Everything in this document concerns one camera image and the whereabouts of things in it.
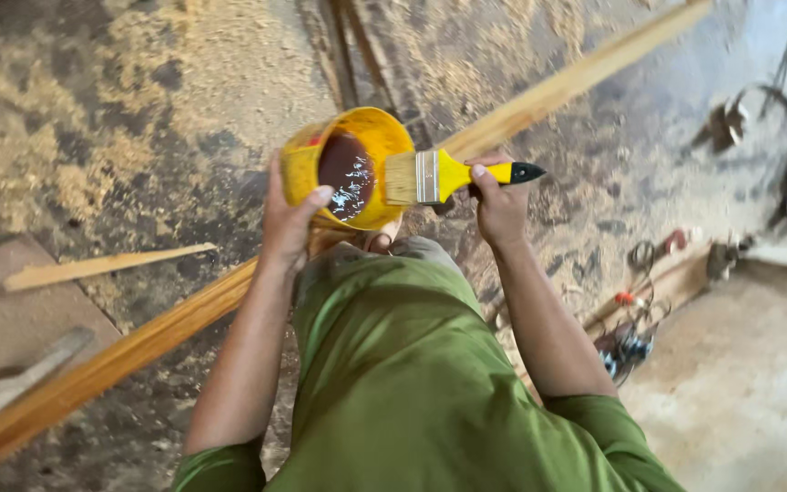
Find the person's left hand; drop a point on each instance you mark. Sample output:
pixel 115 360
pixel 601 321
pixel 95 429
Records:
pixel 283 225

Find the person's foot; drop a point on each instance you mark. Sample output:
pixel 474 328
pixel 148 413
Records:
pixel 381 239

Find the grey wooden stick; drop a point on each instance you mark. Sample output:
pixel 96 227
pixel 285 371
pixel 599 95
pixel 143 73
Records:
pixel 18 382

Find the person's right hand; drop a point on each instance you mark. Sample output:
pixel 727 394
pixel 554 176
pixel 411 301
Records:
pixel 503 208

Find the dark brown varnish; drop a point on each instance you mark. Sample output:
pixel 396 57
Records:
pixel 347 176

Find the long varnished wooden plank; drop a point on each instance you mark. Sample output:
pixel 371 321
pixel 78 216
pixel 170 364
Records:
pixel 127 355

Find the short pale wooden offcut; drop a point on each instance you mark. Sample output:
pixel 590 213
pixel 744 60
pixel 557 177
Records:
pixel 93 266

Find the yellow plastic varnish pot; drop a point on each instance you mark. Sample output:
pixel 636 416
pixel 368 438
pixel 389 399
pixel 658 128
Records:
pixel 342 167

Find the brown flat board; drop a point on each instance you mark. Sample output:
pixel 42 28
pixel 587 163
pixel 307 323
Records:
pixel 18 321

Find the person's green shirt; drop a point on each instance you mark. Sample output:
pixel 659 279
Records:
pixel 421 382

